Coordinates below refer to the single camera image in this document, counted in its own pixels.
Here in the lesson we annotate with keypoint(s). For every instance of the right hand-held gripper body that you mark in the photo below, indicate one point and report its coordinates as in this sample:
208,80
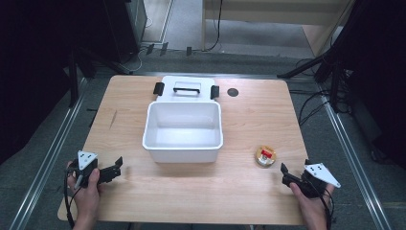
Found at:
319,174

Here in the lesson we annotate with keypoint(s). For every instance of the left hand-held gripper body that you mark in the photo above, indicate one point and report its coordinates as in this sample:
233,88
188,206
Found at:
86,159

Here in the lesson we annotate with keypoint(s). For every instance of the round gold tin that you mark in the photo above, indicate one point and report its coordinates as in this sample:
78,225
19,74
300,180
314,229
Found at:
265,156

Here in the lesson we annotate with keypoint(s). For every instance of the white plastic storage box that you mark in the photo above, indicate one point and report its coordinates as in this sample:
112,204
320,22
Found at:
182,137

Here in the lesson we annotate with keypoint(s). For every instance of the white box lid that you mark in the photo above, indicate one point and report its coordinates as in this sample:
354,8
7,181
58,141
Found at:
186,96

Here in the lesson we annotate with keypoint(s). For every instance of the person's left hand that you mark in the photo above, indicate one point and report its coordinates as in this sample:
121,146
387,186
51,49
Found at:
86,198

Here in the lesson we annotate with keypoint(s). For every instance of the person's right hand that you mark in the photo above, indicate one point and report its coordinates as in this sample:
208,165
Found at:
314,207

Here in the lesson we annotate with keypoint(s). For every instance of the black stand with legs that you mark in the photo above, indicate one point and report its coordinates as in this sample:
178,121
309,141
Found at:
74,80
335,73

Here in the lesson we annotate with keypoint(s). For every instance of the black round table grommet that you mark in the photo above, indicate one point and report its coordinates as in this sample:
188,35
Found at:
233,92

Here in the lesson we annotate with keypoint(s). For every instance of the dark curtain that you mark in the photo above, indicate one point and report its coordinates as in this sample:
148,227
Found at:
379,73
35,64

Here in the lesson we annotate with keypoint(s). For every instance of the black cabinet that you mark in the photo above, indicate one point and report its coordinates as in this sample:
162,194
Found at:
126,28

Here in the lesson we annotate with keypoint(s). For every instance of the beige wooden furniture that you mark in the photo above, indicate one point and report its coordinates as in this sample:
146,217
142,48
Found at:
274,12

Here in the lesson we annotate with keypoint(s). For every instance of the aluminium floor rail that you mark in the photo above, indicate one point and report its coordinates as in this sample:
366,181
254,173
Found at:
354,159
48,159

